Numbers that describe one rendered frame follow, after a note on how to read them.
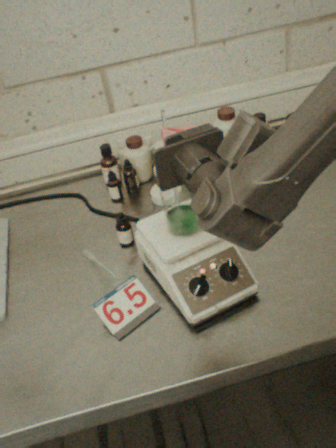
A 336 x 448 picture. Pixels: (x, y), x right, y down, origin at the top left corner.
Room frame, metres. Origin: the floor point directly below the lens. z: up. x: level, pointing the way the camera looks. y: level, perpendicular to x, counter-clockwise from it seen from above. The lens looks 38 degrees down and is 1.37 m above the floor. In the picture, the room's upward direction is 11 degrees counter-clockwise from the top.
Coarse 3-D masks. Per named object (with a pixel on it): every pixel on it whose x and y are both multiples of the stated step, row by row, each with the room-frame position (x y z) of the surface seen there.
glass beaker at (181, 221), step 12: (168, 192) 0.68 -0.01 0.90; (180, 192) 0.69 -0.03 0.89; (168, 204) 0.64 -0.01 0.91; (180, 204) 0.63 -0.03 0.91; (168, 216) 0.64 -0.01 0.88; (180, 216) 0.63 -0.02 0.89; (192, 216) 0.63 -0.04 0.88; (168, 228) 0.64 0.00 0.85; (180, 228) 0.63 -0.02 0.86; (192, 228) 0.63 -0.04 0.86
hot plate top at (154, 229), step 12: (156, 216) 0.70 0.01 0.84; (144, 228) 0.67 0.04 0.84; (156, 228) 0.67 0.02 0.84; (156, 240) 0.64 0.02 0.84; (168, 240) 0.63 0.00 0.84; (180, 240) 0.63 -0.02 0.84; (192, 240) 0.62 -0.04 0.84; (204, 240) 0.62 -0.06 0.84; (216, 240) 0.62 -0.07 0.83; (156, 252) 0.61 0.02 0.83; (168, 252) 0.60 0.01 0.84; (180, 252) 0.60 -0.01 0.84; (192, 252) 0.60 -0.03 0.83
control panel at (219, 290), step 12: (228, 252) 0.60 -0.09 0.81; (204, 264) 0.59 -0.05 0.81; (216, 264) 0.59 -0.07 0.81; (240, 264) 0.59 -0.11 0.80; (180, 276) 0.57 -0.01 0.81; (192, 276) 0.57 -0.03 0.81; (216, 276) 0.57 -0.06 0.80; (240, 276) 0.57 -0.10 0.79; (180, 288) 0.55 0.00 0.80; (216, 288) 0.55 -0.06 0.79; (228, 288) 0.55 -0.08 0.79; (240, 288) 0.55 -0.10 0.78; (192, 300) 0.54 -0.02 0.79; (204, 300) 0.54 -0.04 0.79; (216, 300) 0.53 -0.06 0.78; (192, 312) 0.52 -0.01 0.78
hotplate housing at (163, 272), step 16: (144, 240) 0.67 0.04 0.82; (224, 240) 0.63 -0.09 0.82; (144, 256) 0.66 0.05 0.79; (192, 256) 0.60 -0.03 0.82; (208, 256) 0.60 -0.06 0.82; (240, 256) 0.60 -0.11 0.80; (160, 272) 0.60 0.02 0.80; (176, 288) 0.56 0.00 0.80; (256, 288) 0.55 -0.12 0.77; (176, 304) 0.55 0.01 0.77; (224, 304) 0.53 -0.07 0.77; (192, 320) 0.51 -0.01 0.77
